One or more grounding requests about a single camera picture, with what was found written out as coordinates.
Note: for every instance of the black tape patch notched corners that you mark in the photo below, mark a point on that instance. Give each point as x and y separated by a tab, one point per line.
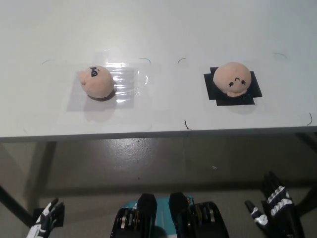
252	95

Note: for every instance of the grey tape patch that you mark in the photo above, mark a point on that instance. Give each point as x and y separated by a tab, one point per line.
76	101

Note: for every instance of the beige dumpling toy with sunglasses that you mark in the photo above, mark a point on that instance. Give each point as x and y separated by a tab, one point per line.
97	83

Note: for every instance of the clear glossy tape strip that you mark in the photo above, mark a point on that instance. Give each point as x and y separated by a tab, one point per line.
123	65

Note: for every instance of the left black robot torso block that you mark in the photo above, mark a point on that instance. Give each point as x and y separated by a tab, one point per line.
133	220

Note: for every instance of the black robot torso block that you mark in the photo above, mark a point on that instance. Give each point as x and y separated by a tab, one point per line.
133	220
200	220

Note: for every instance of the dark slanted table leg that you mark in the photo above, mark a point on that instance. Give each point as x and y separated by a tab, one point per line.
17	205
310	198

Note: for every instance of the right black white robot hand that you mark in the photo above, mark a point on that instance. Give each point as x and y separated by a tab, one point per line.
278	203

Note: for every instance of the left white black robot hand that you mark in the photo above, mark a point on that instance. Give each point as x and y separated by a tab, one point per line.
45	217

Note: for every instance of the right black robot torso block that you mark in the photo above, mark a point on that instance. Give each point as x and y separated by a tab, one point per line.
200	220

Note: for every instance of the beige dumpling toy smiling face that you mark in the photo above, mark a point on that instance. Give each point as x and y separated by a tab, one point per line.
231	78

